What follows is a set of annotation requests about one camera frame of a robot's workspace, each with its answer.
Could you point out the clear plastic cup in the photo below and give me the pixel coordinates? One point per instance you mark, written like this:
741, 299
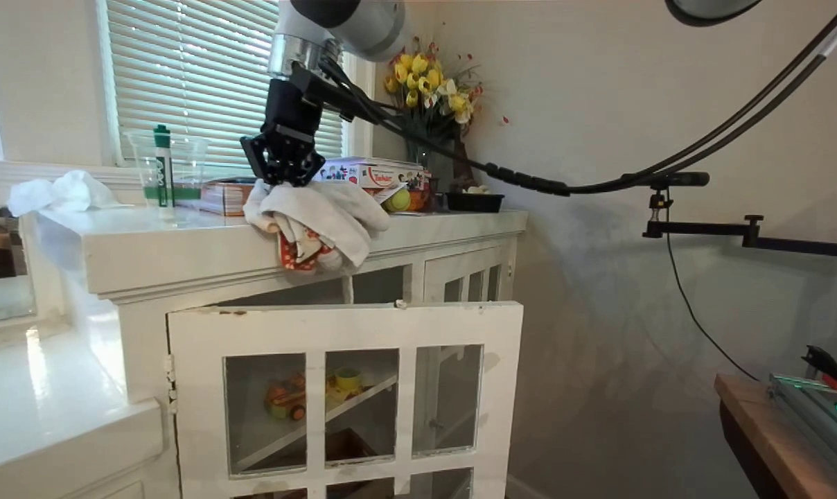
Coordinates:
187, 156

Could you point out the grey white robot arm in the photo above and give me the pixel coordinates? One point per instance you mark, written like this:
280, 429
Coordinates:
352, 20

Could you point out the black hand tool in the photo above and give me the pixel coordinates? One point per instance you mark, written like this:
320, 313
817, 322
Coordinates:
824, 361

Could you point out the black bowl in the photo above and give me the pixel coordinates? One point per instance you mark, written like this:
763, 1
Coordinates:
474, 202

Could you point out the yellow-green tennis ball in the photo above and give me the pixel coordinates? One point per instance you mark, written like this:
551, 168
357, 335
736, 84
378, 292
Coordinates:
399, 202

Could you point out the white towel with orange print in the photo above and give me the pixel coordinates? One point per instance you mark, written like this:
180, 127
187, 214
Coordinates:
335, 222

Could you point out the dark glass vase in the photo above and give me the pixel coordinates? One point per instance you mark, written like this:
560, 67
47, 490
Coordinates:
435, 153

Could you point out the flat metal tray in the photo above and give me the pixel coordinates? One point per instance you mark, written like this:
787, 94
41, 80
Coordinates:
820, 407

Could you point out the wide white window blind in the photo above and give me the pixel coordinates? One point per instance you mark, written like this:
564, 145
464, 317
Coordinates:
198, 74

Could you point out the orange toy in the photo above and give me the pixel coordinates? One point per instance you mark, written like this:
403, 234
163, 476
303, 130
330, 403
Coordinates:
285, 401

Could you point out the white crumpled cloth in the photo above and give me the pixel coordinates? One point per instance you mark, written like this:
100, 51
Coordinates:
58, 193

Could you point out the yellow flower bouquet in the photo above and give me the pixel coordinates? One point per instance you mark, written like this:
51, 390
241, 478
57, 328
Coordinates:
427, 80

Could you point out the low white drawer cabinet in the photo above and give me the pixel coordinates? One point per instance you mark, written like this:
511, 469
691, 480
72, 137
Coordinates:
47, 418

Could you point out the pink orange cardboard box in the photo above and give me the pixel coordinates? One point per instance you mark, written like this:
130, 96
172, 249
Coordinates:
222, 199

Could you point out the yellow toy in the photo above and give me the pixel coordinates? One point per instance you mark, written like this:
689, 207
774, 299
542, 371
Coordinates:
346, 385

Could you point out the white Twister game box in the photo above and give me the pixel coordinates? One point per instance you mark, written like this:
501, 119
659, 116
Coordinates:
371, 173

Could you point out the wooden table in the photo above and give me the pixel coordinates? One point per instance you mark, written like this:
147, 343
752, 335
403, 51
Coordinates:
769, 433

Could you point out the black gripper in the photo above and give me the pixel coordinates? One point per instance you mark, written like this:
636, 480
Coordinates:
295, 116

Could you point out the white glass-pane cabinet door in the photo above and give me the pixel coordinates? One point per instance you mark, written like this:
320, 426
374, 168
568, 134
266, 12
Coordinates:
343, 328

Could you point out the black camera boom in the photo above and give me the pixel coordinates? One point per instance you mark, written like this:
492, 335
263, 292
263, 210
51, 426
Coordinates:
712, 228

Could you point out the black stereo camera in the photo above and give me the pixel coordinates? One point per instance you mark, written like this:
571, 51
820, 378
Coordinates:
682, 178

